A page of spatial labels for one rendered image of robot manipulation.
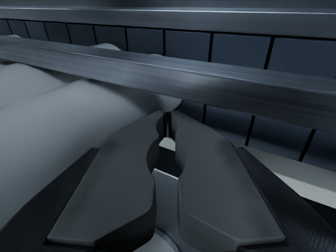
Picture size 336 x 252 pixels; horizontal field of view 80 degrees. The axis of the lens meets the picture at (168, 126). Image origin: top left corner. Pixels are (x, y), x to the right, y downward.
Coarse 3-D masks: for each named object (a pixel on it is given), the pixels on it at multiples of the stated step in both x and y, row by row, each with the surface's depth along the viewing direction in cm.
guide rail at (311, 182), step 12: (168, 144) 16; (240, 144) 15; (264, 156) 14; (276, 156) 14; (276, 168) 13; (288, 168) 13; (300, 168) 13; (312, 168) 13; (288, 180) 12; (300, 180) 12; (312, 180) 12; (324, 180) 12; (300, 192) 12; (312, 192) 12; (324, 192) 11; (324, 204) 12
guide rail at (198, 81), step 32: (32, 64) 12; (64, 64) 10; (96, 64) 9; (128, 64) 8; (160, 64) 8; (192, 64) 7; (224, 64) 7; (192, 96) 7; (224, 96) 7; (256, 96) 6; (288, 96) 6; (320, 96) 5; (320, 128) 6
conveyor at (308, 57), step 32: (0, 32) 27; (32, 32) 24; (64, 32) 21; (96, 32) 19; (128, 32) 17; (160, 32) 16; (192, 32) 14; (256, 64) 13; (288, 64) 12; (320, 64) 12; (224, 128) 17; (256, 128) 15; (288, 128) 14; (320, 160) 14
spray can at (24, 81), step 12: (108, 48) 17; (120, 48) 18; (0, 72) 11; (12, 72) 12; (24, 72) 12; (36, 72) 12; (48, 72) 13; (60, 72) 13; (0, 84) 11; (12, 84) 11; (24, 84) 12; (36, 84) 12; (48, 84) 12; (60, 84) 13; (0, 96) 11; (12, 96) 11; (24, 96) 11
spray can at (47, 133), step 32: (32, 96) 10; (64, 96) 9; (96, 96) 10; (128, 96) 11; (160, 96) 14; (0, 128) 7; (32, 128) 8; (64, 128) 8; (96, 128) 9; (0, 160) 7; (32, 160) 7; (64, 160) 8; (0, 192) 6; (32, 192) 7; (0, 224) 7
